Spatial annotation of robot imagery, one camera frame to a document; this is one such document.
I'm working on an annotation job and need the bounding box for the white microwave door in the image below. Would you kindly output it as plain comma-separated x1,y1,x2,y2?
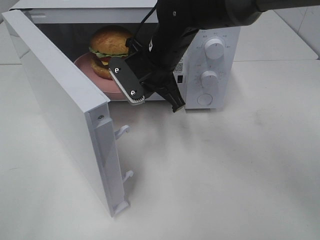
2,10,133,216

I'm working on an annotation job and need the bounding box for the round white door button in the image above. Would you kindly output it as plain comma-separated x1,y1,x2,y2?
197,93,213,106

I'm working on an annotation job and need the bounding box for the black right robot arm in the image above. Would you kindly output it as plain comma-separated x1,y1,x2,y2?
119,0,319,111

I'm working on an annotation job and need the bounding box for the upper white microwave knob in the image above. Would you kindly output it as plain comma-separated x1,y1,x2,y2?
204,37,225,60

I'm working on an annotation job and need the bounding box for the pink round plate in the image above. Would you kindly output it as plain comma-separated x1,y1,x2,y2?
74,52,123,99

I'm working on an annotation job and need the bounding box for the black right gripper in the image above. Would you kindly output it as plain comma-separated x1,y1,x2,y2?
124,37,185,113

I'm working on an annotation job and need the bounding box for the lower white microwave knob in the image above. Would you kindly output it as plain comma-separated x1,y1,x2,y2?
200,70,218,89

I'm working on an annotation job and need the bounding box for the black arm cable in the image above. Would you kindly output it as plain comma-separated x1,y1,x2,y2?
133,2,161,41

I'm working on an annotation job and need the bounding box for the toy burger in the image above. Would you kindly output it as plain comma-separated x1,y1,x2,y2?
88,25,133,80

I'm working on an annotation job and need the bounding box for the white warning label sticker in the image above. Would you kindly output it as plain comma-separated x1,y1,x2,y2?
174,54,186,73

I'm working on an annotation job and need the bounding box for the white microwave knob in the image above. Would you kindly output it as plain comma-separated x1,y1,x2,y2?
200,70,218,89
204,37,225,60

